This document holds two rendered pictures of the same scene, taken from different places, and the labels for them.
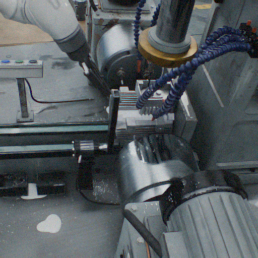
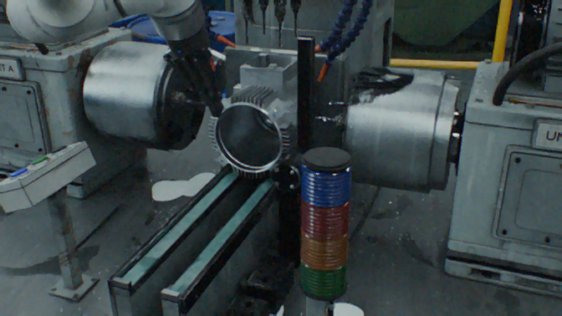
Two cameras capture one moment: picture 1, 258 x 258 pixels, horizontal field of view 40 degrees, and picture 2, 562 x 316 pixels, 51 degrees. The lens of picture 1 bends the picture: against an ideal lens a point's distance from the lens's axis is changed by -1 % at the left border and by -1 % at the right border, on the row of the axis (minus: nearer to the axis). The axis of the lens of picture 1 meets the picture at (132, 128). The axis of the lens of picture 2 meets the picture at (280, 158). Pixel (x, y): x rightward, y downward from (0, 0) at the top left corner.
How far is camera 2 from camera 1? 102 cm
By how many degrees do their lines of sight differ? 46
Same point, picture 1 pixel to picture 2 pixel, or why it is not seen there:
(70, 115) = (129, 237)
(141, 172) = (412, 96)
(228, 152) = not seen: hidden behind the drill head
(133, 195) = (435, 121)
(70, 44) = (199, 12)
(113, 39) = (129, 63)
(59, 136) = (198, 231)
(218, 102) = not seen: hidden behind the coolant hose
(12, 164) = (206, 303)
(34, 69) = (79, 155)
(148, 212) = (488, 95)
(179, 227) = not seen: outside the picture
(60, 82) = (38, 226)
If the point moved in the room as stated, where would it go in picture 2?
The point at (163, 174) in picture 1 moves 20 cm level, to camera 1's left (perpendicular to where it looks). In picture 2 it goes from (432, 79) to (381, 109)
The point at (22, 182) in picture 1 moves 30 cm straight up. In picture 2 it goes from (256, 303) to (251, 142)
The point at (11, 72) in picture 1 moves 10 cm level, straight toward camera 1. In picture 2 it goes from (51, 180) to (104, 186)
